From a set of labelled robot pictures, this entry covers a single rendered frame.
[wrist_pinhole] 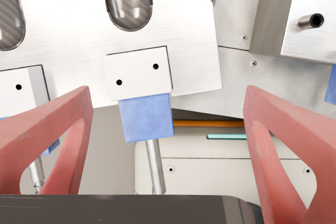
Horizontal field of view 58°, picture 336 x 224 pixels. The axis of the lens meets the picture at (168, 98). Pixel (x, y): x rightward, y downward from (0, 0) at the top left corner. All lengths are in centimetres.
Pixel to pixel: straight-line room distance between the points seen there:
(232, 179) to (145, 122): 70
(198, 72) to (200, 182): 69
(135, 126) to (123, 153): 94
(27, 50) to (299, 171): 85
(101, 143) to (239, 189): 54
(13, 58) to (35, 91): 4
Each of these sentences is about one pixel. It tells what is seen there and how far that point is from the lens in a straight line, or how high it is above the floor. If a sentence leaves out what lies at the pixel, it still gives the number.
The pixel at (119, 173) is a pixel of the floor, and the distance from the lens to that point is 123.
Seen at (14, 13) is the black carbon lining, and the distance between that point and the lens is 30.
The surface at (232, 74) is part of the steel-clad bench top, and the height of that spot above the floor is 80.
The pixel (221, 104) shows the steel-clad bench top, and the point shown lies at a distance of 33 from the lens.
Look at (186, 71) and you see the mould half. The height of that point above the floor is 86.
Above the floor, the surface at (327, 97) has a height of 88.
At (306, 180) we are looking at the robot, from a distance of 101.
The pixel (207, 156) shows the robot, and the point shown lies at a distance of 90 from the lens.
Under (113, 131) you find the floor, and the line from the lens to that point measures 118.
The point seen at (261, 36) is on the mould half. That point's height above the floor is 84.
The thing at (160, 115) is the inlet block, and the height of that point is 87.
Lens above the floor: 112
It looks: 80 degrees down
